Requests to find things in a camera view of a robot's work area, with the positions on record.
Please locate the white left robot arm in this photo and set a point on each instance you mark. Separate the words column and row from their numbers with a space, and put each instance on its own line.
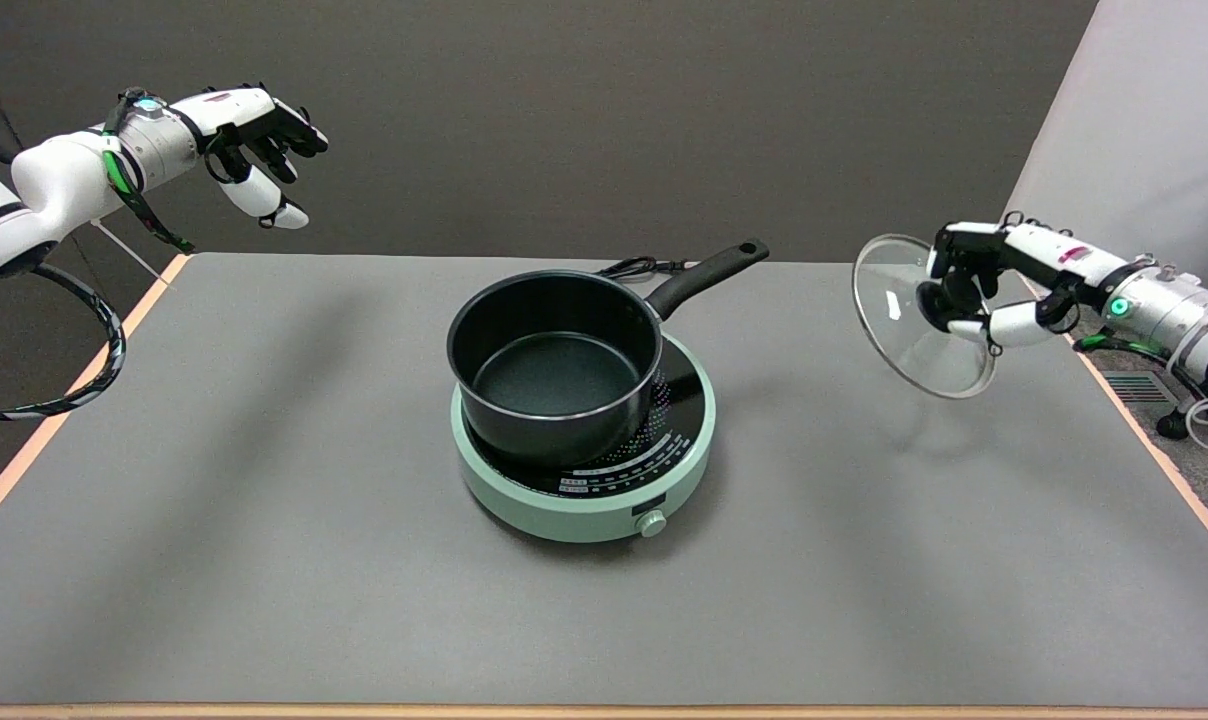
column 54, row 180

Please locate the black stand foot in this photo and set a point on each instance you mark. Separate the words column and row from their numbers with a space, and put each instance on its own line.
column 1172, row 426

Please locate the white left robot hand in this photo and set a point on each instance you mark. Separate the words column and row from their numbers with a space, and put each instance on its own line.
column 234, row 108

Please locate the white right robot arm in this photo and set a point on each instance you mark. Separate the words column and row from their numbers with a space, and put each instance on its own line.
column 1184, row 320

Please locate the grey floor vent grille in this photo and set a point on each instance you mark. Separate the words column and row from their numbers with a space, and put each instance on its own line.
column 1139, row 388

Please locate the mint green induction cooker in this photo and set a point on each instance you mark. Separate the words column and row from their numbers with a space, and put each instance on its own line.
column 564, row 510

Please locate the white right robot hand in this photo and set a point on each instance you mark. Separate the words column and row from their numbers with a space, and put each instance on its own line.
column 1049, row 250

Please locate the glass pot lid black knob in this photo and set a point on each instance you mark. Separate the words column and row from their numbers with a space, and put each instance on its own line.
column 884, row 280

